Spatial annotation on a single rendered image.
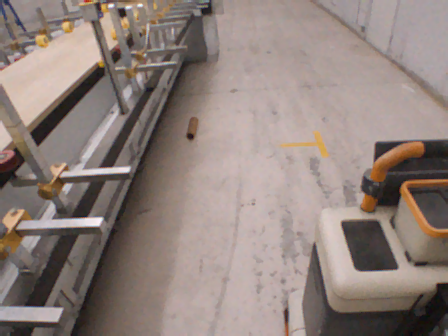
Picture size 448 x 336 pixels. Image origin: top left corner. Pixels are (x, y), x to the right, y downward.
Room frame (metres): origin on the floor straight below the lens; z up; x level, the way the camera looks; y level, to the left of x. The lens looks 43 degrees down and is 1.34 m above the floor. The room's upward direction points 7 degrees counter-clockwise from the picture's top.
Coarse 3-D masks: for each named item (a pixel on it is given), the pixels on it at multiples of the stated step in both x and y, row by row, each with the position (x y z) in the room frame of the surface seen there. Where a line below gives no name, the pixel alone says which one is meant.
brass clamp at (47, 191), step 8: (56, 168) 0.83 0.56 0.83; (64, 168) 0.83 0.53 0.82; (56, 176) 0.78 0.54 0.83; (40, 184) 0.75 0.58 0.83; (48, 184) 0.74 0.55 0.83; (56, 184) 0.76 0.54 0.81; (64, 184) 0.79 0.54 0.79; (40, 192) 0.72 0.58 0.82; (48, 192) 0.72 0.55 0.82; (56, 192) 0.74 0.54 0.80
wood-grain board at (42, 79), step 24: (144, 0) 4.46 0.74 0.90; (48, 48) 2.40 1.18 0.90; (72, 48) 2.26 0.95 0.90; (96, 48) 2.14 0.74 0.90; (0, 72) 1.94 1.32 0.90; (24, 72) 1.83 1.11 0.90; (48, 72) 1.74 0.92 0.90; (72, 72) 1.66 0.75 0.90; (24, 96) 1.40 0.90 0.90; (48, 96) 1.34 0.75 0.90; (24, 120) 1.10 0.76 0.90; (0, 144) 0.93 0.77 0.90
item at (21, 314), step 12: (0, 312) 0.30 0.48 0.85; (12, 312) 0.29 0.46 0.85; (24, 312) 0.29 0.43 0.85; (36, 312) 0.29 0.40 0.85; (48, 312) 0.29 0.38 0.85; (60, 312) 0.28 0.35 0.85; (0, 324) 0.28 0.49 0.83; (12, 324) 0.28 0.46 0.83; (24, 324) 0.27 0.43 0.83; (36, 324) 0.27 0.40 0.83; (48, 324) 0.27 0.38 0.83; (60, 324) 0.27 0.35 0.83
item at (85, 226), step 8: (24, 224) 0.55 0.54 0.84; (32, 224) 0.55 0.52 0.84; (40, 224) 0.55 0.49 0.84; (48, 224) 0.54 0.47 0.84; (56, 224) 0.54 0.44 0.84; (64, 224) 0.53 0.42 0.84; (72, 224) 0.53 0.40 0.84; (80, 224) 0.53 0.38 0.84; (88, 224) 0.52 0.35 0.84; (96, 224) 0.52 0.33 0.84; (104, 224) 0.53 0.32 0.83; (24, 232) 0.54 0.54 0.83; (32, 232) 0.53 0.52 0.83; (40, 232) 0.53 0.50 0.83; (48, 232) 0.53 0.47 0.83; (56, 232) 0.53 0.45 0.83; (64, 232) 0.52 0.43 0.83; (72, 232) 0.52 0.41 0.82; (80, 232) 0.52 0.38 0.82; (88, 232) 0.52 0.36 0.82; (96, 232) 0.52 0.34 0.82
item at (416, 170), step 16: (384, 144) 0.57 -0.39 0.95; (400, 144) 0.56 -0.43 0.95; (416, 160) 0.53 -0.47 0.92; (432, 160) 0.53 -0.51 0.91; (368, 176) 0.50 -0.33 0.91; (400, 176) 0.51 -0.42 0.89; (416, 176) 0.50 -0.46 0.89; (432, 176) 0.50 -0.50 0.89; (368, 192) 0.48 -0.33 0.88; (384, 192) 0.51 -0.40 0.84
